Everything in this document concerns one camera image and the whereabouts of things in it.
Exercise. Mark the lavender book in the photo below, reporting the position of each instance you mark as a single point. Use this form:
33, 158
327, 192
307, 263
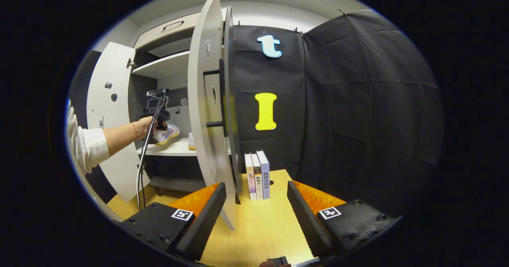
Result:
265, 175

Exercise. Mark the white cabinet shelf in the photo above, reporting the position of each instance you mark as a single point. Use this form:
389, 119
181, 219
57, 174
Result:
175, 148
167, 65

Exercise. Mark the white canvas shoe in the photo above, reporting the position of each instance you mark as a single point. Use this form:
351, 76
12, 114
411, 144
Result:
169, 134
191, 143

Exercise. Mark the white pink book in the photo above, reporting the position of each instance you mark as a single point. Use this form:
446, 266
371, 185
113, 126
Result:
251, 179

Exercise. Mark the black backdrop cloth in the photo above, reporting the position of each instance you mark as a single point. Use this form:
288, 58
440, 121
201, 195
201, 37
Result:
358, 120

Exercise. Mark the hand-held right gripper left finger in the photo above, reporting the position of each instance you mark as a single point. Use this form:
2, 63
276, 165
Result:
204, 215

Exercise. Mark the white grey shoe cabinet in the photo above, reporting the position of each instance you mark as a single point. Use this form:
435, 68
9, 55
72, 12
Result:
181, 80

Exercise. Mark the white cabinet door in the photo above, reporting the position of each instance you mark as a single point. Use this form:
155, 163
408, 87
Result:
115, 68
203, 100

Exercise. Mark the beige cabinet drawer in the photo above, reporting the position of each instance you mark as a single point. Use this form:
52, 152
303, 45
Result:
179, 28

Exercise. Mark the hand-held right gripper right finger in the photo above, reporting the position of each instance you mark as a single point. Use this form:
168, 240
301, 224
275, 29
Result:
306, 219

